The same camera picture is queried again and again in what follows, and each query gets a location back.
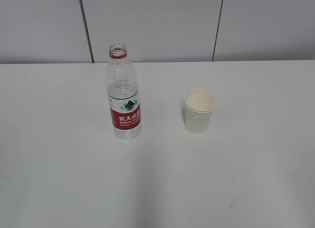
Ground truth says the Nongfu Spring water bottle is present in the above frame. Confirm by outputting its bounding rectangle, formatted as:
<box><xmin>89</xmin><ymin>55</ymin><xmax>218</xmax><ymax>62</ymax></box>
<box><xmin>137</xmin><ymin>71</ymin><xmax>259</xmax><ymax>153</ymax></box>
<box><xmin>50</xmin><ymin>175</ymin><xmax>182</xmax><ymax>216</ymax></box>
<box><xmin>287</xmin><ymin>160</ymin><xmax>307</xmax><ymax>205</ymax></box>
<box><xmin>105</xmin><ymin>43</ymin><xmax>141</xmax><ymax>139</ymax></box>

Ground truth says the white paper cup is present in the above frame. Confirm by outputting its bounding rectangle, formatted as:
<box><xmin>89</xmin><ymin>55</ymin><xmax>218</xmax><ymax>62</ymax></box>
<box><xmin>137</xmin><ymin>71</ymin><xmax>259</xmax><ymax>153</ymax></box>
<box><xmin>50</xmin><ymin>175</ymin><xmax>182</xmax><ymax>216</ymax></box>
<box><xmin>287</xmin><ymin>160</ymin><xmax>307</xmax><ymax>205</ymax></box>
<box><xmin>184</xmin><ymin>88</ymin><xmax>216</xmax><ymax>134</ymax></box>

